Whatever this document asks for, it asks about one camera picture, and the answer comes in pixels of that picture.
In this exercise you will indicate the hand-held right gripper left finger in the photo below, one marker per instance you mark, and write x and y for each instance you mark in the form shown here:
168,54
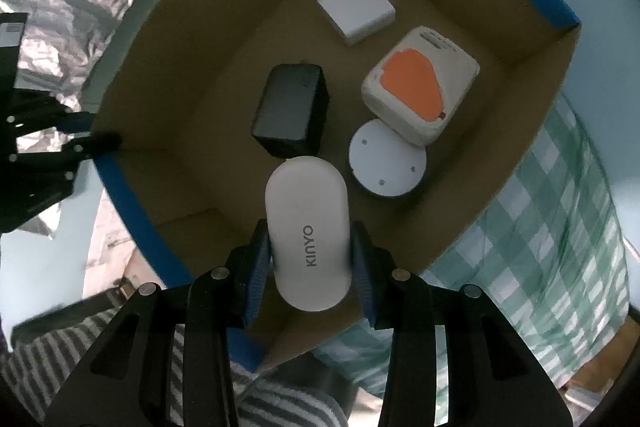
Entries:
257,272

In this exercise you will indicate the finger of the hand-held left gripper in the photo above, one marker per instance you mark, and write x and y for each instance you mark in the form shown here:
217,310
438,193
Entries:
100,142
80,123

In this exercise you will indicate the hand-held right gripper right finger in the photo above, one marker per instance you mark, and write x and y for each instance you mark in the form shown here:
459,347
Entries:
365,277

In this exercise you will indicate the white oval device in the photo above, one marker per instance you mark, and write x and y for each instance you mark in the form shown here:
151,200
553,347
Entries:
305,217

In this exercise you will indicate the cardboard box with blue rim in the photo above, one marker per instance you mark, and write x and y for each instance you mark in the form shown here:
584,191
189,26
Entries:
210,107

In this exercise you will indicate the black power adapter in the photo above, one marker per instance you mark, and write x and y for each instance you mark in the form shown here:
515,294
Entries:
290,107

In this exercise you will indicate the cream device with orange patch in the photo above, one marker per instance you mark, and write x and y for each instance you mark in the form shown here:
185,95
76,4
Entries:
450,72

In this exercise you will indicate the white square charger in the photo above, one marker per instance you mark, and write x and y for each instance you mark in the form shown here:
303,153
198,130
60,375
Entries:
355,9

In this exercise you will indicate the round black white device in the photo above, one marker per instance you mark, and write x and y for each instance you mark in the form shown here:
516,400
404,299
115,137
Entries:
385,162

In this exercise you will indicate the grey white striped towel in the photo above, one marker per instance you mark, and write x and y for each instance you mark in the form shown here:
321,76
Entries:
280,402

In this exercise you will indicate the green checkered cloth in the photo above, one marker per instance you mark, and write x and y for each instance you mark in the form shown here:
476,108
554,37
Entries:
540,232

